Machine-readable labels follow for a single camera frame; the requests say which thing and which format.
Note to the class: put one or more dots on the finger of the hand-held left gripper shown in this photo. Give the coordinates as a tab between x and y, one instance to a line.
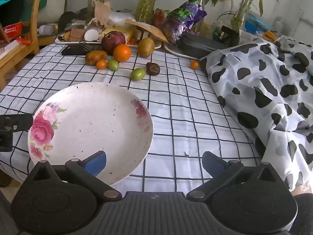
17	122

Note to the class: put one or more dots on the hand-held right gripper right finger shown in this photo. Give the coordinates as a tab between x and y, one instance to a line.
212	164

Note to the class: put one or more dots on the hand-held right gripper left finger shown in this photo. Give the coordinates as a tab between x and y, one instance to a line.
96	163

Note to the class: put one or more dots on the white floral plate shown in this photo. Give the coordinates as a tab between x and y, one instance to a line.
97	122

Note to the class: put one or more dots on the small green fruit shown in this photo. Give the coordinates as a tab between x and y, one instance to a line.
113	65
137	74

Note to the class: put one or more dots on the small tangerine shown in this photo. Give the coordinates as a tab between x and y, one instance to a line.
101	64
194	64

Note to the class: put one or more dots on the mottled brown pear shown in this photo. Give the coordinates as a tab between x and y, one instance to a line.
94	56

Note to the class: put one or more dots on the dark brown round fruit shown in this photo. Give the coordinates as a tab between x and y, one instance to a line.
153	68

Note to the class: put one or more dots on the large orange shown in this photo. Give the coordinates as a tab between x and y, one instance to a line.
122	53

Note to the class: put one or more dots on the dark red pomegranate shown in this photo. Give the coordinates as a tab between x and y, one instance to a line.
113	40

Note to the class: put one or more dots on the white black checkered tablecloth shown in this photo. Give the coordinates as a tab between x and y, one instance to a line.
183	102

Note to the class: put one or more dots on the cow print cloth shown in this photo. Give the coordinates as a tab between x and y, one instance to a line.
256	90

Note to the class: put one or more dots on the black remote control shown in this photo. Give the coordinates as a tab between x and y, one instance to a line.
73	50

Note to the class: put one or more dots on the red box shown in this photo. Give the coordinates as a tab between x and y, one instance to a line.
12	30

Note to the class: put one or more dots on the wooden chair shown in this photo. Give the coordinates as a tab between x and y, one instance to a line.
31	29

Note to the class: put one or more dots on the white cylinder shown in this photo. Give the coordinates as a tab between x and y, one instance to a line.
46	30

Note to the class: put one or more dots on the white tray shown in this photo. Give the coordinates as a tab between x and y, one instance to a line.
73	42

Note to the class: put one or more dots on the brown leather pouch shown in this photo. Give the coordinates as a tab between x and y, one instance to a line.
77	34

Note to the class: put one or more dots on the white cup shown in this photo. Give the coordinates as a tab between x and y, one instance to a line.
91	35

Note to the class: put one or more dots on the black round pouch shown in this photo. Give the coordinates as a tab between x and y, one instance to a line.
68	19

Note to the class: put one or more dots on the black zip case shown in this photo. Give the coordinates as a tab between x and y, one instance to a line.
195	46

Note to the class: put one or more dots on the yellow-brown oval fruit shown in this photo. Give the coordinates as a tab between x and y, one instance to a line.
146	47

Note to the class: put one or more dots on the black plastic holder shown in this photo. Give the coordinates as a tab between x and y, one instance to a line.
231	35

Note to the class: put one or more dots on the torn brown paper bag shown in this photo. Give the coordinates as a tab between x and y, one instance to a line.
102	12

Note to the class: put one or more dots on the orange snack sticks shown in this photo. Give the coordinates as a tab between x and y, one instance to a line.
271	35

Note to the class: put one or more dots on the brown paper envelope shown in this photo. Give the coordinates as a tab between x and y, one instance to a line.
151	30

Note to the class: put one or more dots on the clear plastic bag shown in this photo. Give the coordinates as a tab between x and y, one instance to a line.
121	18

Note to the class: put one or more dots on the blue plastic container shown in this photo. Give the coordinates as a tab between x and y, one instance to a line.
256	23

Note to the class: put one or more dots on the purple snack bag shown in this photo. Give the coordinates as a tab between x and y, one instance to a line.
185	17

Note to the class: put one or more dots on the lucky bamboo in glass vase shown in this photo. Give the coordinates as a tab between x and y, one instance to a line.
240	12

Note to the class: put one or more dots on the potted plant green braided trunk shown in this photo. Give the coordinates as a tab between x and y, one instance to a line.
146	2

